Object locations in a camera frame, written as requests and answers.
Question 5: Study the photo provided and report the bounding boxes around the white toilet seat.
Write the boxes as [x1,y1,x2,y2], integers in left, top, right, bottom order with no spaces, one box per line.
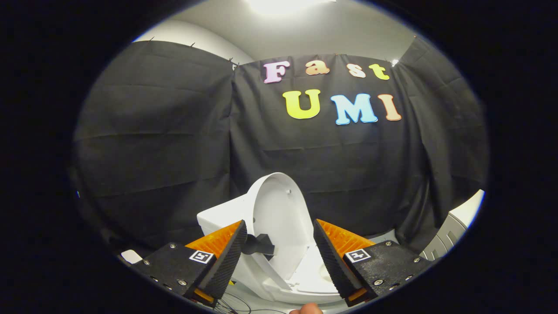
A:
[269,243,341,296]

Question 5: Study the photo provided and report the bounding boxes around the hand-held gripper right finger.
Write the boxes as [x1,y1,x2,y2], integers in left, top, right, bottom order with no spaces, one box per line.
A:
[313,218,436,307]

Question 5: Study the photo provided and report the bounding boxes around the ceiling light panel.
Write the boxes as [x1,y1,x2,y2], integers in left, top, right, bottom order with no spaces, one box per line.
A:
[246,0,336,14]

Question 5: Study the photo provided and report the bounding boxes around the black backdrop cloth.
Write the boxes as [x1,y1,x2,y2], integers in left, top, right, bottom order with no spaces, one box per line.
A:
[72,37,489,254]

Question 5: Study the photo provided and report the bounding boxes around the grey drawer cabinet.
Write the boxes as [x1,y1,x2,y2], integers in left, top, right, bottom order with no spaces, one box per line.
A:
[419,189,485,261]

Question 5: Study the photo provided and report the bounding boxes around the white toilet lid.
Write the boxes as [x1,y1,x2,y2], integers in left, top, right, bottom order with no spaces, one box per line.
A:
[241,172,315,291]

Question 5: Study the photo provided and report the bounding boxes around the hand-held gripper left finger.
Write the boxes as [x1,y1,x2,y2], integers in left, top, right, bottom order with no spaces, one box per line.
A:
[130,219,248,308]

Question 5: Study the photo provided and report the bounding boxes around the white toilet with tank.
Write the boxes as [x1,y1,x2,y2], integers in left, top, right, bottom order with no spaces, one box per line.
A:
[197,194,345,305]

